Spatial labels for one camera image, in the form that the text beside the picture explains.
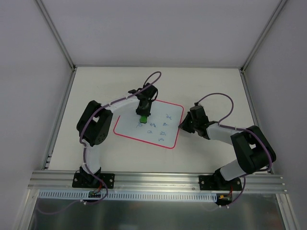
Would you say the white slotted cable duct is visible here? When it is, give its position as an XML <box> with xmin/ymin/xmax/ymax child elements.
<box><xmin>38</xmin><ymin>190</ymin><xmax>217</xmax><ymax>203</ymax></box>

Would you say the aluminium frame post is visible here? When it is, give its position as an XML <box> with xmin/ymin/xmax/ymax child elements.
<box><xmin>34</xmin><ymin>0</ymin><xmax>76</xmax><ymax>71</ymax></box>
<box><xmin>240</xmin><ymin>0</ymin><xmax>288</xmax><ymax>72</ymax></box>

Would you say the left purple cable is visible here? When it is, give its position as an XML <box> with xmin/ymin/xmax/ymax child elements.
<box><xmin>35</xmin><ymin>71</ymin><xmax>163</xmax><ymax>215</ymax></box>

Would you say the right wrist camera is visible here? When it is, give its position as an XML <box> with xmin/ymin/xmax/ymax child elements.
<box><xmin>189</xmin><ymin>102</ymin><xmax>208</xmax><ymax>120</ymax></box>

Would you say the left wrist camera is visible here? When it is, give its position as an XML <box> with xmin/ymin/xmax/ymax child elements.
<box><xmin>142</xmin><ymin>83</ymin><xmax>158</xmax><ymax>101</ymax></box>

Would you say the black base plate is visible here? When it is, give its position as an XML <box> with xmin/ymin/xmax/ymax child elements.
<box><xmin>198</xmin><ymin>175</ymin><xmax>242</xmax><ymax>191</ymax></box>
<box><xmin>72</xmin><ymin>171</ymin><xmax>115</xmax><ymax>189</ymax></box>

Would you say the pink framed whiteboard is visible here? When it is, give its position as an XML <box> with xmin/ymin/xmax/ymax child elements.
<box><xmin>113</xmin><ymin>100</ymin><xmax>184</xmax><ymax>149</ymax></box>

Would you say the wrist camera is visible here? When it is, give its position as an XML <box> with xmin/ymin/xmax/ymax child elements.
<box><xmin>142</xmin><ymin>83</ymin><xmax>158</xmax><ymax>101</ymax></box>
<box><xmin>189</xmin><ymin>102</ymin><xmax>208</xmax><ymax>120</ymax></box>

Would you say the aluminium mounting rail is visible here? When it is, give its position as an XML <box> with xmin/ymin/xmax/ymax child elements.
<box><xmin>28</xmin><ymin>170</ymin><xmax>288</xmax><ymax>194</ymax></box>

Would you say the left aluminium frame post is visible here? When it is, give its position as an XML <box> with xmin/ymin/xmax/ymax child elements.
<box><xmin>34</xmin><ymin>0</ymin><xmax>76</xmax><ymax>71</ymax></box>

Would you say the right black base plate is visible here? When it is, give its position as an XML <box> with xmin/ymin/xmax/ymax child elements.
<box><xmin>198</xmin><ymin>175</ymin><xmax>242</xmax><ymax>191</ymax></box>

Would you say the right aluminium frame post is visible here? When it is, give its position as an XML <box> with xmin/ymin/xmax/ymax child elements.
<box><xmin>240</xmin><ymin>0</ymin><xmax>288</xmax><ymax>72</ymax></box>

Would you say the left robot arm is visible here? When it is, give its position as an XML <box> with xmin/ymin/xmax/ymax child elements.
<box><xmin>77</xmin><ymin>95</ymin><xmax>155</xmax><ymax>187</ymax></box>

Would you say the green whiteboard eraser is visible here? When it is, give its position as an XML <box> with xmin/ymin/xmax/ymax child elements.
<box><xmin>140</xmin><ymin>116</ymin><xmax>147</xmax><ymax>124</ymax></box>

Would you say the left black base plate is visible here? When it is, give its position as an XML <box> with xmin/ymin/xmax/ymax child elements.
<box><xmin>72</xmin><ymin>171</ymin><xmax>115</xmax><ymax>189</ymax></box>

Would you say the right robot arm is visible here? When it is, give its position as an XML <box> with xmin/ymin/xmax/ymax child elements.
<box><xmin>178</xmin><ymin>111</ymin><xmax>276</xmax><ymax>191</ymax></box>

